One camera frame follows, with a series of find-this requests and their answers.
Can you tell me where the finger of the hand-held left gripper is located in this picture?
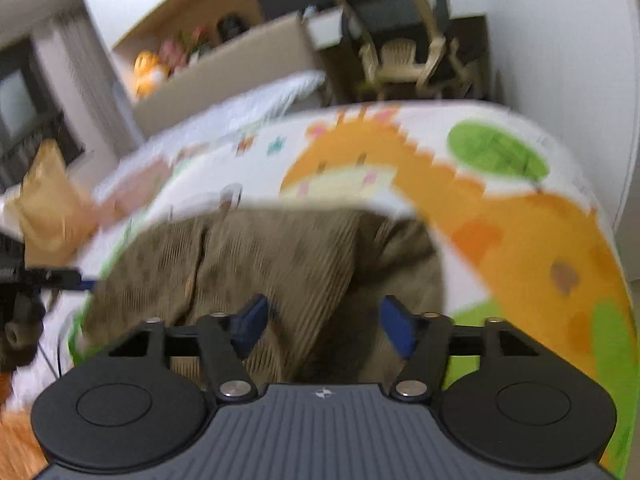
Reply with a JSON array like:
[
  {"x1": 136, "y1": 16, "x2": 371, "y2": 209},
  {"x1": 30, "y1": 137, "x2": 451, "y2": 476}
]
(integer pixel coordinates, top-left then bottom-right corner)
[{"x1": 22, "y1": 267, "x2": 98, "y2": 293}]

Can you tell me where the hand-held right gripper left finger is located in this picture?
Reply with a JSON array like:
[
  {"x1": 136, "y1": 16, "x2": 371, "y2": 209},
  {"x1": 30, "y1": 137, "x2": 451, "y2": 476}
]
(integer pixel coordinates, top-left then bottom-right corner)
[{"x1": 107, "y1": 294, "x2": 268, "y2": 403}]

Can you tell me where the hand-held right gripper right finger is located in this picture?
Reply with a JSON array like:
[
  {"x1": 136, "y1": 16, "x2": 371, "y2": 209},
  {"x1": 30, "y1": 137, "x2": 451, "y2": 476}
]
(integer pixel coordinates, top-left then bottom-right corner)
[{"x1": 379, "y1": 296, "x2": 543, "y2": 403}]

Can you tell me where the brown dotted corduroy garment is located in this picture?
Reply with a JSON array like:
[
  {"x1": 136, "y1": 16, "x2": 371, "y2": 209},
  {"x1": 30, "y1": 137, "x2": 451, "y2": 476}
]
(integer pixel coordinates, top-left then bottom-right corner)
[{"x1": 75, "y1": 205, "x2": 448, "y2": 386}]

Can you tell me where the tan shopping bag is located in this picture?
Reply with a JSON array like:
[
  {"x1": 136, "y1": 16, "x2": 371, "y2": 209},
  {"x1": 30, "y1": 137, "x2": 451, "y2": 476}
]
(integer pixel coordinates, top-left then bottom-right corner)
[{"x1": 10, "y1": 140, "x2": 101, "y2": 268}]

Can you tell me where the pink gift box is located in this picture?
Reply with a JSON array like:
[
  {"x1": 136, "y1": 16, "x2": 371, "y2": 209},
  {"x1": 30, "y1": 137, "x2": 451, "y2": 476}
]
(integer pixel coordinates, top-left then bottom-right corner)
[{"x1": 97, "y1": 157, "x2": 173, "y2": 226}]

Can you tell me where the cartoon printed mat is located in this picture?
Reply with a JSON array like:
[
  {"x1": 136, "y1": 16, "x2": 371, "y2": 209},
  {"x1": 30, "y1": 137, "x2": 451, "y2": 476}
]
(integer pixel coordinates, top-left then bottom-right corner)
[{"x1": 65, "y1": 100, "x2": 631, "y2": 480}]

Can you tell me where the dark window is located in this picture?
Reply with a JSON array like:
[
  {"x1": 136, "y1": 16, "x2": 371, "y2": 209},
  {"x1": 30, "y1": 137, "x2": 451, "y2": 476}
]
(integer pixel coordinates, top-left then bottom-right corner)
[{"x1": 0, "y1": 37, "x2": 83, "y2": 191}]

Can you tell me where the grey curtain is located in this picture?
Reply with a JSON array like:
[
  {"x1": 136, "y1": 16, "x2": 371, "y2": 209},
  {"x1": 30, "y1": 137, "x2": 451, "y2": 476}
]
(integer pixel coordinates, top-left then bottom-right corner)
[{"x1": 47, "y1": 7, "x2": 146, "y2": 161}]

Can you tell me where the yellow plush duck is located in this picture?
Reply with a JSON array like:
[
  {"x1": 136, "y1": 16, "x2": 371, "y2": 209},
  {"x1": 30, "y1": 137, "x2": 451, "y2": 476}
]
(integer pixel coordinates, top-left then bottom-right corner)
[{"x1": 134, "y1": 50, "x2": 168, "y2": 98}]

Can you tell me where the pink plush toy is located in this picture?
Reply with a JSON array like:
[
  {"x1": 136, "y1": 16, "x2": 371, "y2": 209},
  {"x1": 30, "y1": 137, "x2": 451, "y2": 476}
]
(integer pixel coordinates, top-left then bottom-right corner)
[{"x1": 159, "y1": 37, "x2": 188, "y2": 68}]

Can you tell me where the beige padded headboard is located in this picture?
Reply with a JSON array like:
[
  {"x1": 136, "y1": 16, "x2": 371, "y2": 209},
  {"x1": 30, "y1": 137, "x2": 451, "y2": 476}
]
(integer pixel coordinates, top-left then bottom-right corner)
[{"x1": 132, "y1": 12, "x2": 326, "y2": 138}]

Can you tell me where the beige mesh office chair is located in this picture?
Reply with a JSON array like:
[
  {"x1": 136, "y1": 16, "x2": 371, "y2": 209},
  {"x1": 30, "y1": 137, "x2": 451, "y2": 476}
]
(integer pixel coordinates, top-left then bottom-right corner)
[{"x1": 332, "y1": 0, "x2": 481, "y2": 101}]

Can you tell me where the potted plant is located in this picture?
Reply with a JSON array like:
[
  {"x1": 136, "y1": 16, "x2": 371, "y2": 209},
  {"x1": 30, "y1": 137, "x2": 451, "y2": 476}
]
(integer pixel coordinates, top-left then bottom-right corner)
[{"x1": 180, "y1": 25, "x2": 213, "y2": 61}]

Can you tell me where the black round appliance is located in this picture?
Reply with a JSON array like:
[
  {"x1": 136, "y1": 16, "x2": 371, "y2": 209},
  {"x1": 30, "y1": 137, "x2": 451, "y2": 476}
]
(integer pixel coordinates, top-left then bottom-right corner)
[{"x1": 216, "y1": 12, "x2": 248, "y2": 41}]

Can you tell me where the white wardrobe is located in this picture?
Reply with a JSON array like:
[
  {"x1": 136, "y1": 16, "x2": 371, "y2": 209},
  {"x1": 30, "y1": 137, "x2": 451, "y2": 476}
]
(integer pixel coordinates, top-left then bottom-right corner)
[{"x1": 472, "y1": 0, "x2": 640, "y2": 233}]

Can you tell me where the black cable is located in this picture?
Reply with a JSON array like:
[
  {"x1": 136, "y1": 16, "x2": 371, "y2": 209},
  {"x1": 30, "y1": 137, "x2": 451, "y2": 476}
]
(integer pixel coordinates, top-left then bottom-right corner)
[{"x1": 35, "y1": 305, "x2": 68, "y2": 381}]

